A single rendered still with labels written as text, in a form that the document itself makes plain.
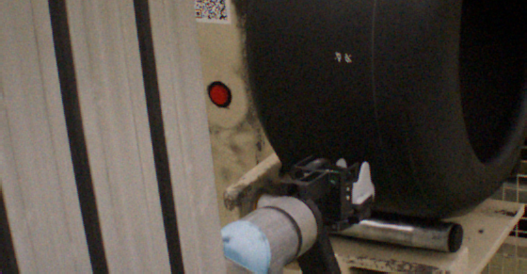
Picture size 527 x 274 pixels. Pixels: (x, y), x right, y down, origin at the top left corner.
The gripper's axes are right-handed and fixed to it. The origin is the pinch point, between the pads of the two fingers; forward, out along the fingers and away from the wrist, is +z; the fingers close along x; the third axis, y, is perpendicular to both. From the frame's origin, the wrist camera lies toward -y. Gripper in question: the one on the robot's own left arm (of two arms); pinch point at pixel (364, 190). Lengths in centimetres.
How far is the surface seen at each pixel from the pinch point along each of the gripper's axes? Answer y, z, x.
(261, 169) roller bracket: -5.2, 16.2, 26.3
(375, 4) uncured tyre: 26.9, -4.0, -4.0
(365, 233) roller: -11.2, 11.2, 5.3
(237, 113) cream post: 3.2, 17.2, 31.0
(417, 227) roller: -9.0, 11.7, -3.2
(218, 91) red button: 6.7, 16.3, 33.9
